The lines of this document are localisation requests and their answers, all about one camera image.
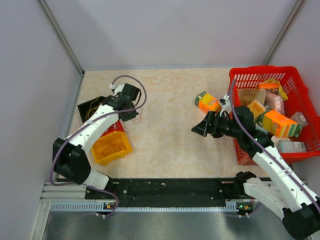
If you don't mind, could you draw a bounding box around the orange sponge pack on table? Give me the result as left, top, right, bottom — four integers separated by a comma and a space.
195, 91, 222, 114

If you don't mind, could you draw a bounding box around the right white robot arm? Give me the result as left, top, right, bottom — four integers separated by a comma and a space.
191, 106, 320, 240

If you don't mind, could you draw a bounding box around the brown cardboard box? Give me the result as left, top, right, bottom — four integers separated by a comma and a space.
238, 89, 267, 106

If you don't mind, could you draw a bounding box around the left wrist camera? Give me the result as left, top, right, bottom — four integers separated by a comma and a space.
109, 83, 125, 95

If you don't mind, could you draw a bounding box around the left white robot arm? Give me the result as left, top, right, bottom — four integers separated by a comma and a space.
50, 83, 142, 199

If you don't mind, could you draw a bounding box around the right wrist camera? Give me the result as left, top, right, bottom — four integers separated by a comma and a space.
219, 94, 232, 116

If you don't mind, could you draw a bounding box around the yellow bag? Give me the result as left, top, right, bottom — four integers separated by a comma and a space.
264, 78, 288, 101

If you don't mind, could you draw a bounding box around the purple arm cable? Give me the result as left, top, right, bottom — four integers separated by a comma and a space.
49, 75, 148, 218
229, 78, 320, 213

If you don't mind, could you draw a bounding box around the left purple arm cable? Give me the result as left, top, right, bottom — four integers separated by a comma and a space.
49, 75, 148, 218

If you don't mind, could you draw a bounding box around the yellow sponge pack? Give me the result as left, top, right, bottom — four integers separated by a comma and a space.
247, 99, 266, 119

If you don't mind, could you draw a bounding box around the red plastic basket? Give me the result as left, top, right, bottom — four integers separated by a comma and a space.
225, 65, 320, 166

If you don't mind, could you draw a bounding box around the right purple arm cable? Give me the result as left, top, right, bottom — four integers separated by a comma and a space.
229, 78, 320, 213

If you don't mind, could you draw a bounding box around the red plastic bin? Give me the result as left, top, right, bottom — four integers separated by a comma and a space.
104, 120, 125, 135

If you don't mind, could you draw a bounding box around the yellow plastic bin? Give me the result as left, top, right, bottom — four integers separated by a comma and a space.
91, 131, 133, 166

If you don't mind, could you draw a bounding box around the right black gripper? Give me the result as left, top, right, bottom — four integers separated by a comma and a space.
191, 110, 242, 139

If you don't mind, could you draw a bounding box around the grey cable duct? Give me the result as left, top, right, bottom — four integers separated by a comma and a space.
49, 201, 253, 213

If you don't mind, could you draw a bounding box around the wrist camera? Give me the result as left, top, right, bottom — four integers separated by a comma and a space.
109, 83, 125, 95
219, 94, 232, 116

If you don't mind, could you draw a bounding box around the pink packet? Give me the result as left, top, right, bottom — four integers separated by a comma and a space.
264, 92, 285, 115

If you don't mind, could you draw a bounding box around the white wrapped packet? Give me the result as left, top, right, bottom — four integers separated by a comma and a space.
271, 136, 307, 153

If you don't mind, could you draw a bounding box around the orange wire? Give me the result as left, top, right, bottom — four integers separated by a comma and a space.
131, 107, 144, 124

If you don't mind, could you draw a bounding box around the grey small box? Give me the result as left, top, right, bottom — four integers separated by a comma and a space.
290, 111, 309, 128

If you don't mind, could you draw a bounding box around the black plastic bin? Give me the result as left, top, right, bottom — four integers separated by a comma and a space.
77, 96, 105, 123

